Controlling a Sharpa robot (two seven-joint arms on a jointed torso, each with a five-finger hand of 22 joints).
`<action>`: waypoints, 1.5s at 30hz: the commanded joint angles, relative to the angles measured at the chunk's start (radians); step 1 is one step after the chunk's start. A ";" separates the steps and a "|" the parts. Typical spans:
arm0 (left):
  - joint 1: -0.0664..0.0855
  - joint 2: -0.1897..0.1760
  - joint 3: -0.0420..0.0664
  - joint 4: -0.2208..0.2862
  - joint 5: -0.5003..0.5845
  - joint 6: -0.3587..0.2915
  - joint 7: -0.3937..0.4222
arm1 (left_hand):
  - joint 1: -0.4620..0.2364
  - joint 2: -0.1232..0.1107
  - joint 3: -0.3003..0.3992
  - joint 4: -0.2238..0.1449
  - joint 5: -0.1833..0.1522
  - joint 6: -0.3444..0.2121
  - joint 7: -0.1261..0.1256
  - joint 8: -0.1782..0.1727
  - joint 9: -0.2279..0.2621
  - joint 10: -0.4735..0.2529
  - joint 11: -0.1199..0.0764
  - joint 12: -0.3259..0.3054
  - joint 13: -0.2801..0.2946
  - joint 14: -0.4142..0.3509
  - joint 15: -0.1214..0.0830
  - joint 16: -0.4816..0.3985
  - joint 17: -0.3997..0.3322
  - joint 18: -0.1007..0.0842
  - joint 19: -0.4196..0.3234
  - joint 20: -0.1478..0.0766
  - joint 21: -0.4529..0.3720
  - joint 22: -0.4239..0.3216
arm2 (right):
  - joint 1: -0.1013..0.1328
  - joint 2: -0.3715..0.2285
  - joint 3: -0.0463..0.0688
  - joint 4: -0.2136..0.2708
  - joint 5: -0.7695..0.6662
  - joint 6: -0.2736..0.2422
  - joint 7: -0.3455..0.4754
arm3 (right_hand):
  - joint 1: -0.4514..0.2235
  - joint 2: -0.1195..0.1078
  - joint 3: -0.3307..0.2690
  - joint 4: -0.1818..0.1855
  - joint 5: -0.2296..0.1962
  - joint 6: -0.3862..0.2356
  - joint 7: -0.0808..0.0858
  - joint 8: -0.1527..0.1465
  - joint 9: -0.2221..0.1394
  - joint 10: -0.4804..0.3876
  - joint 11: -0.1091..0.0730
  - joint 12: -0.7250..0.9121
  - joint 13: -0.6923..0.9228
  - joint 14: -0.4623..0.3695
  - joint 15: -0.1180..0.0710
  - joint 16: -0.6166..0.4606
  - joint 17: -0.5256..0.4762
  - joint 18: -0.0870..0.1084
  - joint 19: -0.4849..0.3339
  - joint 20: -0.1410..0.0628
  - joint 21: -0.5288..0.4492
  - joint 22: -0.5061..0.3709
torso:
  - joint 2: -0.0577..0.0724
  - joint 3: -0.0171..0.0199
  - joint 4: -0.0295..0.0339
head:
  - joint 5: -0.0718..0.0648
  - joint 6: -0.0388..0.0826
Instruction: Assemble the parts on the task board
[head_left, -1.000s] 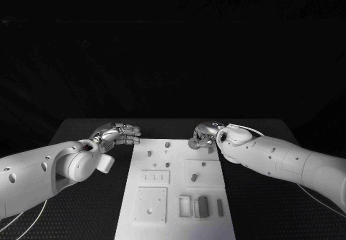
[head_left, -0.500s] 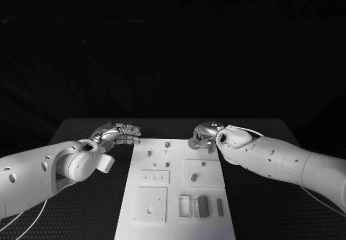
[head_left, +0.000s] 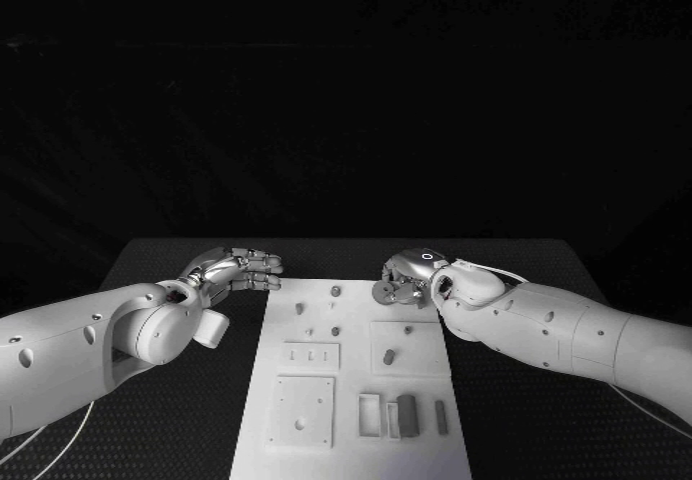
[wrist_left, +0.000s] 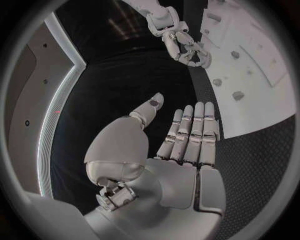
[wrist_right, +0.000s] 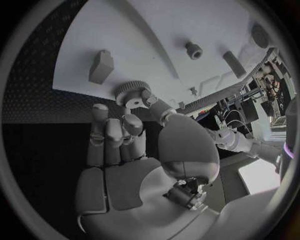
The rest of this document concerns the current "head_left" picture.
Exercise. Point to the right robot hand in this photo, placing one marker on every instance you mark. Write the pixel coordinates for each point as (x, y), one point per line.
(414, 262)

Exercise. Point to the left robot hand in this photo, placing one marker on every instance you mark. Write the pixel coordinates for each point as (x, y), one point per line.
(221, 268)

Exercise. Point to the grey gear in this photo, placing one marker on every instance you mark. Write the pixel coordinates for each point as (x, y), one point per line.
(383, 290)

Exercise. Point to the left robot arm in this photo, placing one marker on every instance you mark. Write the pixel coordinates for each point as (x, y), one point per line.
(60, 360)

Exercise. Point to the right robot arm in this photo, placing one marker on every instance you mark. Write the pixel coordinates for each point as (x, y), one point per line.
(545, 330)

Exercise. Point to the white task board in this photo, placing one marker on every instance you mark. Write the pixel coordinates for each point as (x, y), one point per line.
(346, 453)

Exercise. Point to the grey oblong plug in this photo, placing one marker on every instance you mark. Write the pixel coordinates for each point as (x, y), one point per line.
(388, 356)

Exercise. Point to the thin long grey cylinder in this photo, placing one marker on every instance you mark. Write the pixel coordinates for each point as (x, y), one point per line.
(442, 417)

